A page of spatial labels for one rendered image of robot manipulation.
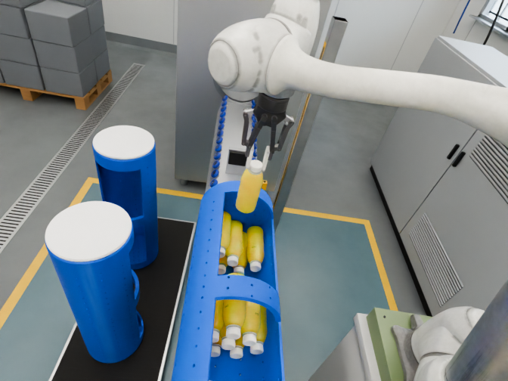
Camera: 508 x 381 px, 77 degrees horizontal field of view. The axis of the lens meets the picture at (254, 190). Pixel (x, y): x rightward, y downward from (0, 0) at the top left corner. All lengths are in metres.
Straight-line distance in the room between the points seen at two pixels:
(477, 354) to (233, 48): 0.68
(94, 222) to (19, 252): 1.42
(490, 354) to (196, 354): 0.58
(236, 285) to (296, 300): 1.53
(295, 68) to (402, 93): 0.18
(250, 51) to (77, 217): 0.97
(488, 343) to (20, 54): 4.05
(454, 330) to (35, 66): 3.94
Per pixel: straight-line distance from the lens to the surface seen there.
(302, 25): 0.70
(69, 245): 1.26
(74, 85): 3.96
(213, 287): 0.90
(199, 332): 0.86
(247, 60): 0.54
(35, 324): 2.35
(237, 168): 1.66
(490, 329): 0.71
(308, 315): 2.37
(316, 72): 0.56
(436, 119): 2.97
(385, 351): 1.16
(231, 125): 2.09
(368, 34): 5.60
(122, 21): 5.75
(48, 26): 3.81
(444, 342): 1.02
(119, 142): 1.68
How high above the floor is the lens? 1.99
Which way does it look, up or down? 41 degrees down
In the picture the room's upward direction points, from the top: 14 degrees clockwise
